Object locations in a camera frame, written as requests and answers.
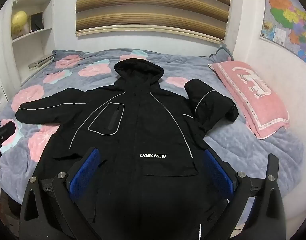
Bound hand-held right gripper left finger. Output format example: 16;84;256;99
19;147;102;240

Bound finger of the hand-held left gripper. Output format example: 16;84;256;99
0;121;17;163

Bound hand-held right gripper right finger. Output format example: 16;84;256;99
203;149;287;240

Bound black hooded jacket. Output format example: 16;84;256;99
15;59;239;240

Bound grey floral blanket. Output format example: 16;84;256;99
0;49;305;230

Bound pink patterned pillow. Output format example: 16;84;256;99
208;60;290;140

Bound yellow globe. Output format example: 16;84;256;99
12;10;29;34

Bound grey pillow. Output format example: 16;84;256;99
209;44;235;64

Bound striped window blind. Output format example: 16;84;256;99
75;0;231;42

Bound white wall shelf unit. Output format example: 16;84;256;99
10;0;56;86

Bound black picture frame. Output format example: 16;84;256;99
30;12;44;32

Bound colourful wall map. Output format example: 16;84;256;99
259;0;306;68

